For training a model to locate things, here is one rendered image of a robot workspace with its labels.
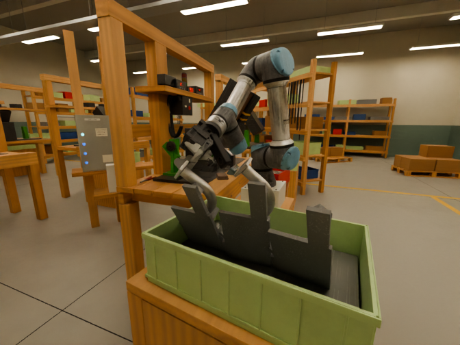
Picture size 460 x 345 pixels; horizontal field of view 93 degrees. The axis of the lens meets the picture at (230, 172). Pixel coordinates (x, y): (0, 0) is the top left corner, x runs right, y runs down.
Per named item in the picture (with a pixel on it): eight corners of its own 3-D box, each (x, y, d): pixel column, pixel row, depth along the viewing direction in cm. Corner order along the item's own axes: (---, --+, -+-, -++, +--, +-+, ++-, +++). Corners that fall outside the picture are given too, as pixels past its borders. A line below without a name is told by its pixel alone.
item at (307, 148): (300, 195, 397) (312, 51, 343) (247, 170, 607) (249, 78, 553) (323, 192, 415) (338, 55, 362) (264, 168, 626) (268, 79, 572)
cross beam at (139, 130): (205, 131, 264) (204, 123, 262) (122, 138, 144) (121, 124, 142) (200, 131, 266) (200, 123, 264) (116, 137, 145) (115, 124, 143)
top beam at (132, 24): (213, 73, 256) (213, 65, 254) (109, 14, 117) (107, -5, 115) (207, 74, 259) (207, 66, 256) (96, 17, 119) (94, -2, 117)
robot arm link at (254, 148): (261, 164, 128) (260, 141, 125) (279, 167, 118) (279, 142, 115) (246, 168, 120) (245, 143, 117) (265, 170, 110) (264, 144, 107)
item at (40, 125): (123, 152, 943) (118, 98, 893) (37, 165, 649) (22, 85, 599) (113, 151, 961) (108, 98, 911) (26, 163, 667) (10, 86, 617)
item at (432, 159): (439, 172, 604) (445, 144, 587) (462, 179, 528) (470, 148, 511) (390, 169, 629) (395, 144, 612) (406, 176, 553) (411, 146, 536)
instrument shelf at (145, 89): (214, 102, 232) (214, 98, 231) (165, 90, 149) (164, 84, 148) (193, 103, 240) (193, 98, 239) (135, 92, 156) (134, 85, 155)
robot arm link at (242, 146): (234, 144, 97) (223, 122, 91) (252, 145, 88) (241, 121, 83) (223, 155, 93) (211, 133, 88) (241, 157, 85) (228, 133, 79)
